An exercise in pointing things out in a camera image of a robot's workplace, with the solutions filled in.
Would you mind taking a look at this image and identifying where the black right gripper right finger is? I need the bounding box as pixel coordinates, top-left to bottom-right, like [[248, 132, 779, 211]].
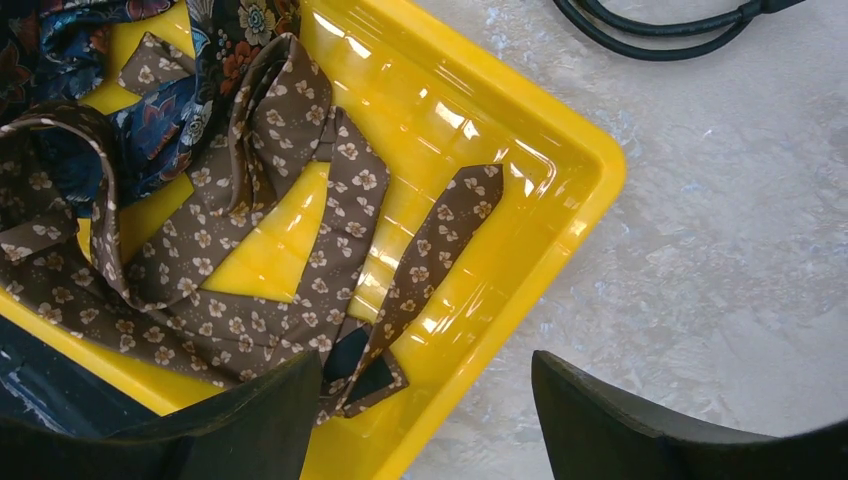
[[531, 350, 847, 479]]

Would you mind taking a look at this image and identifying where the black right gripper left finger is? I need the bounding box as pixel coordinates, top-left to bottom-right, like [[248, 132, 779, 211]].
[[1, 351, 322, 479]]

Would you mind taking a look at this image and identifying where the navy floral tie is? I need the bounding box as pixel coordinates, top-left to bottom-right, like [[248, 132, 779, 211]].
[[0, 0, 303, 217]]

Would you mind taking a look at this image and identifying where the brown floral tie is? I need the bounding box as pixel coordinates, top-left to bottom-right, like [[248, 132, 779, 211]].
[[1, 34, 505, 422]]

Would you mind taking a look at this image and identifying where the yellow plastic tray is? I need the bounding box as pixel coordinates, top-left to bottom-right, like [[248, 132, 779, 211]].
[[1, 1, 626, 479]]

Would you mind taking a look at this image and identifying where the black cable loop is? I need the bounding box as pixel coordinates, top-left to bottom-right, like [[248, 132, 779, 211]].
[[551, 0, 806, 63]]

